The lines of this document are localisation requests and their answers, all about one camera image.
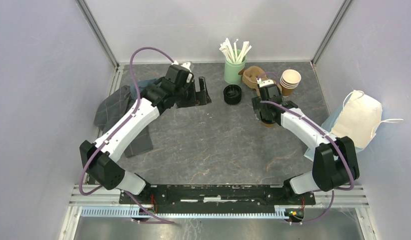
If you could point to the left aluminium frame post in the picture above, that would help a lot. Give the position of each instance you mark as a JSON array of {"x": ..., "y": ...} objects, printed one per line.
[{"x": 94, "y": 26}]

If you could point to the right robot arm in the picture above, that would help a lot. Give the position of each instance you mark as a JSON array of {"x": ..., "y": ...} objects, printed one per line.
[{"x": 335, "y": 164}]

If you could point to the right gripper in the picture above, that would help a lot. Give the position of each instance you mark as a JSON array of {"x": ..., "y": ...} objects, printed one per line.
[{"x": 263, "y": 114}]

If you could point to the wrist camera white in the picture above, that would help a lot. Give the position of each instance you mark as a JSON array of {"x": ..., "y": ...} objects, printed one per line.
[
  {"x": 261, "y": 83},
  {"x": 188, "y": 66}
]

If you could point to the stack of black lids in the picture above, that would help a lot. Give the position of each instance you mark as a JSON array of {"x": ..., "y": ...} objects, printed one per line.
[{"x": 232, "y": 94}]

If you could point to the blue cloth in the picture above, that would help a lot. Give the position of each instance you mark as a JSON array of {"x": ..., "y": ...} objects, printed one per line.
[{"x": 142, "y": 84}]

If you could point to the brown paper coffee cup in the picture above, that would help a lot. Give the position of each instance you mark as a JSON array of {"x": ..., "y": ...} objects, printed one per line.
[{"x": 269, "y": 125}]

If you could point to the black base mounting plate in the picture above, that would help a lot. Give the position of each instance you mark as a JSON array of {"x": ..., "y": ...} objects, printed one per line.
[{"x": 218, "y": 198}]

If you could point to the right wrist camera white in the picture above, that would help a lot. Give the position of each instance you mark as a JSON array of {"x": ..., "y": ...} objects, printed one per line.
[{"x": 261, "y": 83}]

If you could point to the light blue paper bag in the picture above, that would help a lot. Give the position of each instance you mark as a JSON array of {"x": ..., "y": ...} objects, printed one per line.
[{"x": 358, "y": 117}]

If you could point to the green straw holder cup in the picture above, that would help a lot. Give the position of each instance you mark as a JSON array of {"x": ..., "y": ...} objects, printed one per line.
[{"x": 233, "y": 72}]

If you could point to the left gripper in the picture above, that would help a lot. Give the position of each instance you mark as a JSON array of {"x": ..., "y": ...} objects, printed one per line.
[{"x": 198, "y": 98}]

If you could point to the stack of paper cups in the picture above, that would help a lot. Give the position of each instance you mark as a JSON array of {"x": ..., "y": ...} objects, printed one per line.
[{"x": 289, "y": 81}]

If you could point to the cardboard cup carrier tray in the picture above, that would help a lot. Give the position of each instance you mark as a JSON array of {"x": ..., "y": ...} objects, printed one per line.
[{"x": 253, "y": 78}]

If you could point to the right aluminium frame post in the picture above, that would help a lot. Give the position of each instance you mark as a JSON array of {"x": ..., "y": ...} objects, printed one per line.
[{"x": 346, "y": 4}]

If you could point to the aluminium frame post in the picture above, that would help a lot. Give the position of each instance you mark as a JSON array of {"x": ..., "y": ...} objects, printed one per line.
[
  {"x": 346, "y": 4},
  {"x": 94, "y": 26}
]

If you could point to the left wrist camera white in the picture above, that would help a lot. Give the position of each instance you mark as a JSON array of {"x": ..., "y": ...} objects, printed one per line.
[{"x": 188, "y": 66}]

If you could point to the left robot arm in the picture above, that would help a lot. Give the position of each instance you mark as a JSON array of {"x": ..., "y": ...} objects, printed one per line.
[{"x": 99, "y": 159}]

